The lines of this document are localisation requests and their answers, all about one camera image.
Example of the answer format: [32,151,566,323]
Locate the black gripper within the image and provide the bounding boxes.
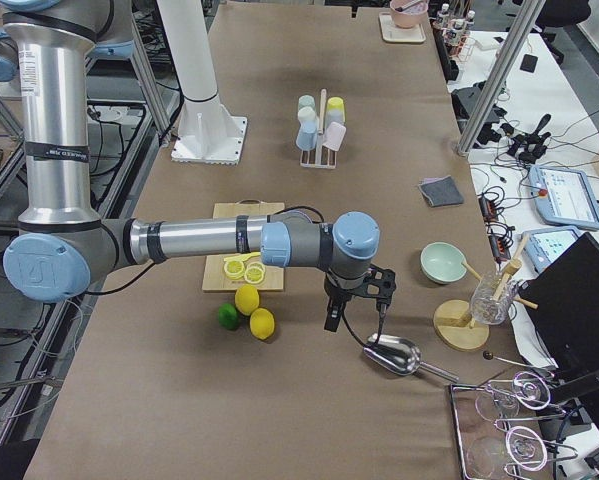
[324,264,396,332]

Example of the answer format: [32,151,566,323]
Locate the pink plastic cup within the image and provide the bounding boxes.
[322,121,346,152]

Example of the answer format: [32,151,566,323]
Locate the mint green cup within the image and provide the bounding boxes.
[297,95,315,110]

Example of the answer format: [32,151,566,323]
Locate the white cup holder rack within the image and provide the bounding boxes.
[297,89,338,169]

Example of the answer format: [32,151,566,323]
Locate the light blue cup on rack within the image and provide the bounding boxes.
[295,121,318,151]

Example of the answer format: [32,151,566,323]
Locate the grey cup on rack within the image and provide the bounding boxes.
[325,109,345,129]

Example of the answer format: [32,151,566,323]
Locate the white cup on rack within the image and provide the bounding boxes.
[297,106,319,133]

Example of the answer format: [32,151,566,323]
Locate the yellow cup on rack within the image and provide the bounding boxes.
[326,96,345,114]

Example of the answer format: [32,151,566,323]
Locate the yellow lemon lower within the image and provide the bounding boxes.
[249,308,275,340]

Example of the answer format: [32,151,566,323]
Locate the yellow lemon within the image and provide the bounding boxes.
[249,308,275,340]
[234,284,260,316]

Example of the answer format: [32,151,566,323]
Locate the metal scoop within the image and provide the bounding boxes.
[363,333,459,383]

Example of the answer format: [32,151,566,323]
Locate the lemon slice right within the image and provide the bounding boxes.
[243,262,266,285]

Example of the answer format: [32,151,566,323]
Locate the yellow lemon upper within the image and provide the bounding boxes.
[234,284,260,316]

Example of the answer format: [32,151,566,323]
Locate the yellow plastic knife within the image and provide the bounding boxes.
[223,252,260,262]

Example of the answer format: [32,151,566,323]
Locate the green lime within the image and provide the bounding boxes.
[217,303,240,331]

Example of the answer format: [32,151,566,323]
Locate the mint green bowl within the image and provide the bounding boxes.
[420,242,467,285]

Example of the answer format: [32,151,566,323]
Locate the wooden cutting board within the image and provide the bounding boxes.
[202,201,285,292]

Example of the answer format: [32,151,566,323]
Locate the clear glass mug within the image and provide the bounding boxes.
[470,272,518,325]

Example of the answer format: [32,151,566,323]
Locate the grey folded cloth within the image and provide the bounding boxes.
[418,176,464,207]

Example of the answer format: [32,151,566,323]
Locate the brown-tipped stirrer stick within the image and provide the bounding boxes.
[482,350,527,368]

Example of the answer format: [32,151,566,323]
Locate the metal wine glass rack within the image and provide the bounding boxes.
[449,380,578,479]

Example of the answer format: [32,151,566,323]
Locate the upper wine glass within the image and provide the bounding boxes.
[475,371,551,421]

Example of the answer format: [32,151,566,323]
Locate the teach pendant tablet lower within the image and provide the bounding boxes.
[522,226,582,273]

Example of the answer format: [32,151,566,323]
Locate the teach pendant tablet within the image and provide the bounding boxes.
[528,165,599,231]
[522,226,582,273]

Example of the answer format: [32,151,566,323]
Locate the lower wine glass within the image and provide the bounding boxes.
[465,426,548,479]

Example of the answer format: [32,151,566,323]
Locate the black monitor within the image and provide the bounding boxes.
[520,233,599,374]

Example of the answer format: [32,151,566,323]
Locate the teach pendant tablet upper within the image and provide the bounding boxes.
[528,165,599,231]

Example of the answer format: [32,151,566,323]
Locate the bottle rack with bottles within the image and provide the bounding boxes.
[432,1,475,62]

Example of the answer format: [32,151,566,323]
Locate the aluminium frame post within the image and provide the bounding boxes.
[456,0,545,157]

